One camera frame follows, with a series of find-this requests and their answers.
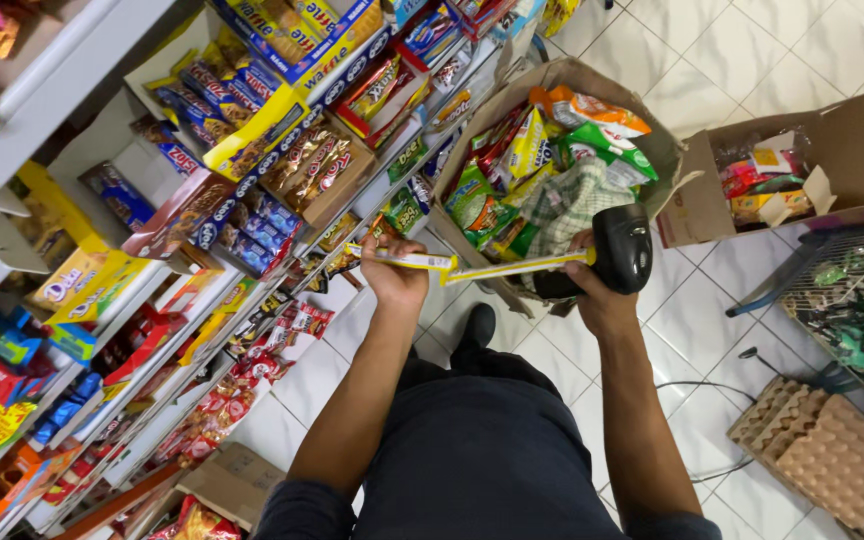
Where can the person's right hand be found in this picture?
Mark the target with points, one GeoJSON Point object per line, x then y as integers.
{"type": "Point", "coordinates": [598, 309]}

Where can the person's left hand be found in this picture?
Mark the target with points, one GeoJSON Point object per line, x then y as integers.
{"type": "Point", "coordinates": [396, 277]}

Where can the person's left fingers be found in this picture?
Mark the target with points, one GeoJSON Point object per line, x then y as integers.
{"type": "Point", "coordinates": [393, 244]}

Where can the yellow sachet strip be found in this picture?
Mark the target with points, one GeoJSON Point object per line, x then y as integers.
{"type": "Point", "coordinates": [522, 266]}

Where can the black barcode scanner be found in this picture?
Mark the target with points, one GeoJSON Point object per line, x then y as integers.
{"type": "Point", "coordinates": [622, 247]}

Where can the green noodle packet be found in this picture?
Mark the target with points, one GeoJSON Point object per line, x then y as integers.
{"type": "Point", "coordinates": [471, 201]}

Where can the person's black shoe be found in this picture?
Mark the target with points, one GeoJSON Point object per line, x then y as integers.
{"type": "Point", "coordinates": [477, 330]}

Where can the large cardboard box of snacks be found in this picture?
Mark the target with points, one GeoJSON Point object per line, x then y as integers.
{"type": "Point", "coordinates": [477, 112]}

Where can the yellow snack packet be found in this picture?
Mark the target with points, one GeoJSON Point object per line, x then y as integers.
{"type": "Point", "coordinates": [528, 146]}

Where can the checked green white cloth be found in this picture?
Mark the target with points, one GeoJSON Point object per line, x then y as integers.
{"type": "Point", "coordinates": [574, 202]}

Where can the shop shelf with snack boxes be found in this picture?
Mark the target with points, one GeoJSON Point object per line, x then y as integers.
{"type": "Point", "coordinates": [199, 187]}

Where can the person's dark clothing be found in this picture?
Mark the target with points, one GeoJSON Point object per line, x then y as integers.
{"type": "Point", "coordinates": [477, 465]}

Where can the green white snack packet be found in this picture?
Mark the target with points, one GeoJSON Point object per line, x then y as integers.
{"type": "Point", "coordinates": [616, 154]}

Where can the orange white snack packet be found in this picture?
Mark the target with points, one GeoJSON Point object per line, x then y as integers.
{"type": "Point", "coordinates": [597, 111]}

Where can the small brown cardboard box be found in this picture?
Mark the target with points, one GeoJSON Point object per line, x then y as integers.
{"type": "Point", "coordinates": [233, 480]}

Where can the cardboard box with bagged packets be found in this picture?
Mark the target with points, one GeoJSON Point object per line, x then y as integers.
{"type": "Point", "coordinates": [844, 142]}

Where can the stack of cardboard egg trays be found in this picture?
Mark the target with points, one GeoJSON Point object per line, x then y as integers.
{"type": "Point", "coordinates": [829, 450]}

